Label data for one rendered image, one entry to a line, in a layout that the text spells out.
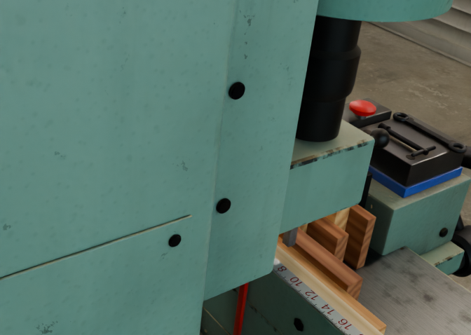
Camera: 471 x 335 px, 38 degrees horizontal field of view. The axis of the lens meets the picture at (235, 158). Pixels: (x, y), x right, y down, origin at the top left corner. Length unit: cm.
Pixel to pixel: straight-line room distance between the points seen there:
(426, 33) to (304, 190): 373
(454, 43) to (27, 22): 394
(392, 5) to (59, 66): 25
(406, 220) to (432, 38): 353
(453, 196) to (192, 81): 51
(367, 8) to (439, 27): 377
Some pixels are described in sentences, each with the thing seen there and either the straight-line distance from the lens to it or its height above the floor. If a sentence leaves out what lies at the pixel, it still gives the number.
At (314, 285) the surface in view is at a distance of 61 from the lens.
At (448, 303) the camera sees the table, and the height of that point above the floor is 90.
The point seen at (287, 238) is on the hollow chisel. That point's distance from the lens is 65.
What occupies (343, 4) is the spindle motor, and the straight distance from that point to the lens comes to 46.
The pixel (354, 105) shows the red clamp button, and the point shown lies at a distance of 77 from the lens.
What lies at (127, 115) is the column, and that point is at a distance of 32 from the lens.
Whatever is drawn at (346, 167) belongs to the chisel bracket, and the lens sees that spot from 59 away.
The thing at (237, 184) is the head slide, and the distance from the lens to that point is 45.
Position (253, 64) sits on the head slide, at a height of 118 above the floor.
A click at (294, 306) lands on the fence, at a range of 60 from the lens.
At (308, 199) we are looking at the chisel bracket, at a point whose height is 103.
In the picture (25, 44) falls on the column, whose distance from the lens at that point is 29.
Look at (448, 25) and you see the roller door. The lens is 417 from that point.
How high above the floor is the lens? 134
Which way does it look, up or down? 30 degrees down
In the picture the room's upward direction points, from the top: 7 degrees clockwise
